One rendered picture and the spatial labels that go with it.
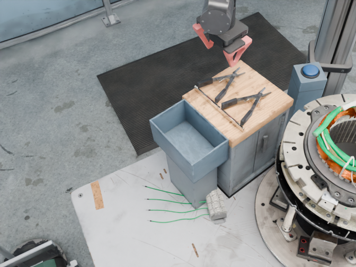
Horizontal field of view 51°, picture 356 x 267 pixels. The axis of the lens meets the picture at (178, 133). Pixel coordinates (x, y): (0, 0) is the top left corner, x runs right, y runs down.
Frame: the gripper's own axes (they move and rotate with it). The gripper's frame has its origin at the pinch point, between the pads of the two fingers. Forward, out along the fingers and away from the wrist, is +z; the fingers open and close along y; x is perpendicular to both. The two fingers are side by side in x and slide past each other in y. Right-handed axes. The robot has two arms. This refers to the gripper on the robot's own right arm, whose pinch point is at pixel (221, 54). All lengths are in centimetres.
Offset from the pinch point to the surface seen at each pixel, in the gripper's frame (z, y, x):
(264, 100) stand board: 10.0, 11.5, 4.0
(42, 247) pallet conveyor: 36, -4, -60
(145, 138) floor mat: 118, -69, 2
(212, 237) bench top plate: 37.3, 22.0, -22.1
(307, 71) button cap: 12.6, 10.3, 21.1
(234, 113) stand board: 9.7, 9.8, -4.1
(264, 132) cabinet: 17.2, 14.9, 1.4
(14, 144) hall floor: 118, -117, -61
